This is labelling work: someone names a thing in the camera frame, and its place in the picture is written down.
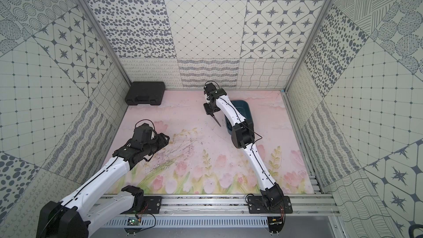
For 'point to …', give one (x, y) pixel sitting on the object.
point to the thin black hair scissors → (212, 115)
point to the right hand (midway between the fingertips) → (212, 111)
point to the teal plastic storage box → (243, 107)
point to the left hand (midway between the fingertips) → (165, 136)
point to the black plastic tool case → (146, 92)
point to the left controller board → (133, 221)
